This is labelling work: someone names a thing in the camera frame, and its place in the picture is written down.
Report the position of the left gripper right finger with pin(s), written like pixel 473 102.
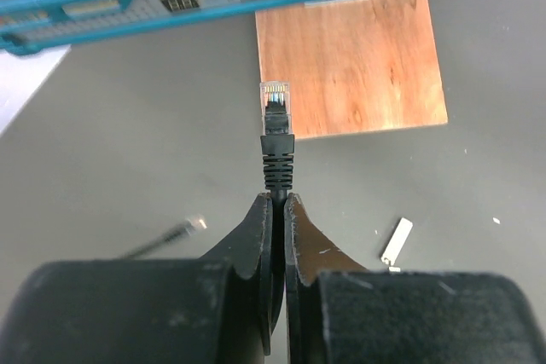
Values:
pixel 308 252

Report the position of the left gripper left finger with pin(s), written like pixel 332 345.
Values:
pixel 234 288

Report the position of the wooden board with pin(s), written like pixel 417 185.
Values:
pixel 354 66

